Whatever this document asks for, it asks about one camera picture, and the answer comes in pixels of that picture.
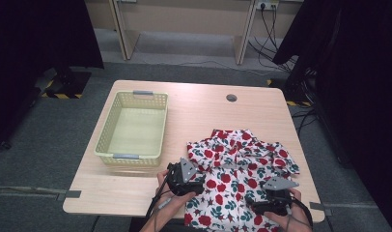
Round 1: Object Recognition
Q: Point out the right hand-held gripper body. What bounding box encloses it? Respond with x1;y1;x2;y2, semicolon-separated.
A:
262;176;300;217

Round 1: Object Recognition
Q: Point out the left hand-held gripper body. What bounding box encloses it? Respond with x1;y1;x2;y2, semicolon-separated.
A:
166;157;207;196

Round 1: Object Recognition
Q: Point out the white shirt with red roses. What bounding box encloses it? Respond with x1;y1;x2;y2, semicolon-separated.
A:
183;129;300;232

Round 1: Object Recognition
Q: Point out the pale yellow plastic basket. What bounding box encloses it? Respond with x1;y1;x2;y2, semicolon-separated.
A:
94;90;170;168

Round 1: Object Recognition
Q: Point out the person's left hand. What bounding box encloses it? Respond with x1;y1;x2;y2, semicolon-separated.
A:
155;169;197;211

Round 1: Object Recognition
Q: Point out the person's right hand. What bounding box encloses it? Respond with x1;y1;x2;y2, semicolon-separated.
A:
264;188;311;232

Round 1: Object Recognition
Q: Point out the grey floor tape piece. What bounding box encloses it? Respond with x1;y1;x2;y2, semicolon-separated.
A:
56;189;83;203
309;201;333;218

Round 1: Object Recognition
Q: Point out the yellow black hazard tape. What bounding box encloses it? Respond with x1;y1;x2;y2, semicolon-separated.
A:
286;100;313;107

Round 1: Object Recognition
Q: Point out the black curtain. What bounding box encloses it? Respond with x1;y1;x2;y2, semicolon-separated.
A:
0;0;105;154
271;0;392;232

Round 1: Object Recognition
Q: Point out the black stand base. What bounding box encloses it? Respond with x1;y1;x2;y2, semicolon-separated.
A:
34;66;93;101

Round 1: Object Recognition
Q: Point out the right hand-held gripper black cable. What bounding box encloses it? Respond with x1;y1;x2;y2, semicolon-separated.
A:
290;196;314;230

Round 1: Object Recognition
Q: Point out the hand-held gripper black cable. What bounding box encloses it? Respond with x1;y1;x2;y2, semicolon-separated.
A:
290;196;314;230
144;172;173;226

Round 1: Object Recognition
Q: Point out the left hand-held gripper black cable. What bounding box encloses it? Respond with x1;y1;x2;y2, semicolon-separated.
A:
144;172;173;226

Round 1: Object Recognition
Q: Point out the thin white floor cable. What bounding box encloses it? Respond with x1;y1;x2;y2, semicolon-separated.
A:
142;58;269;77

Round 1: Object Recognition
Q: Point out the grey floor cable cover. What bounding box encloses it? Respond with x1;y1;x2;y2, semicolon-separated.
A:
0;185;68;198

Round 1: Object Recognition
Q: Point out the bundle of black cables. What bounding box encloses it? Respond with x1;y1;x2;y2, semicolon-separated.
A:
247;3;319;138

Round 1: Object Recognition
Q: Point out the beige wooden desk frame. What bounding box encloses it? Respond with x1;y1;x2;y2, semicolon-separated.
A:
107;0;259;66

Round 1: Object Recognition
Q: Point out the white wall socket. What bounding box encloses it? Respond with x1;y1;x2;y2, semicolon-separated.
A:
255;0;280;11

